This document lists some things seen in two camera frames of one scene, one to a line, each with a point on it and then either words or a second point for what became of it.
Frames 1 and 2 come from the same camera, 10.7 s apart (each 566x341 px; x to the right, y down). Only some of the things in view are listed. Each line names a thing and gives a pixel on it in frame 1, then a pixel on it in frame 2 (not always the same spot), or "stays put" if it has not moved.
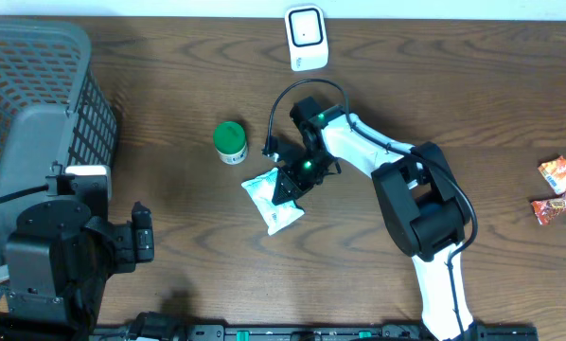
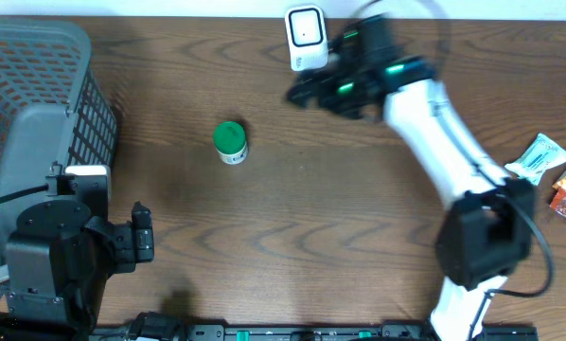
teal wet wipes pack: (259, 190) → (541, 155)
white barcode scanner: (307, 38) stays put
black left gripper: (118, 236) stays put
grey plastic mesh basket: (39, 104) stays put
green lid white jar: (230, 140) stays put
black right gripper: (292, 190) → (321, 95)
